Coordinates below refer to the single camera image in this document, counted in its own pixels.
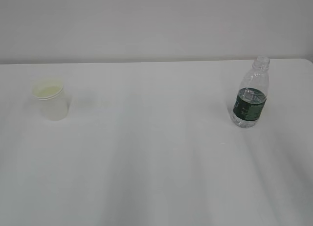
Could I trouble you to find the white paper cup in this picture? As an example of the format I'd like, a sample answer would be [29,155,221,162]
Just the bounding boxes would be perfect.
[32,79,68,121]

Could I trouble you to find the clear plastic water bottle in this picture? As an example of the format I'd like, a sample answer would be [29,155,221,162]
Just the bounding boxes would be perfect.
[231,56,270,128]

